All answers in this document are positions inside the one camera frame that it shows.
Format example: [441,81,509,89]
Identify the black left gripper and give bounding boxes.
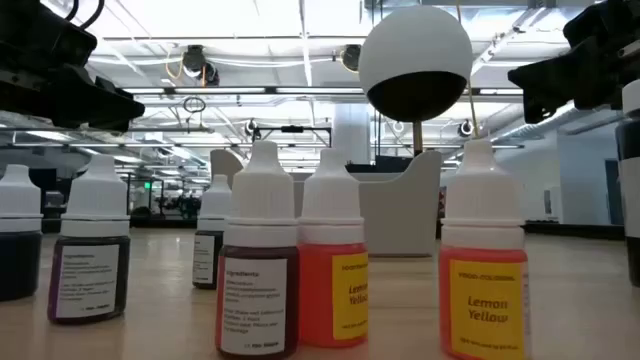
[0,0,146,134]

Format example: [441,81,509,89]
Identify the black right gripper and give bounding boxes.
[507,0,640,125]

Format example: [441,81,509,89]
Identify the small dark blue dropper bottle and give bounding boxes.
[0,163,44,302]

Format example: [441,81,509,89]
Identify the small purple dropper bottle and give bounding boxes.
[47,153,132,325]

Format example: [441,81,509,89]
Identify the small black dropper bottle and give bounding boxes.
[192,173,234,291]

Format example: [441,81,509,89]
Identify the white plastic storage bin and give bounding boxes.
[209,148,444,259]

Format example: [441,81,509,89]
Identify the small lemon yellow dropper bottle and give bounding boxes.
[438,138,532,360]
[297,147,370,349]

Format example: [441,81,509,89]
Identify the small red dropper bottle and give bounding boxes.
[214,139,301,360]

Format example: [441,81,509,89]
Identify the dark blue door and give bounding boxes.
[603,158,625,226]

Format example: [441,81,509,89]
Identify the white globe table lamp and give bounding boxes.
[358,4,474,157]

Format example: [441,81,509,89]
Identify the black overhead rig bar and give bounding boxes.
[254,124,334,149]

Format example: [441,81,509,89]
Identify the white building column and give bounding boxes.
[332,102,372,166]

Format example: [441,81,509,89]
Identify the yellow hanging cable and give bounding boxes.
[453,0,482,141]

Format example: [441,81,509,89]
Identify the hanging black cable loop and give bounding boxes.
[182,95,207,116]

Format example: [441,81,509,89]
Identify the white wall box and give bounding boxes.
[543,185,559,217]

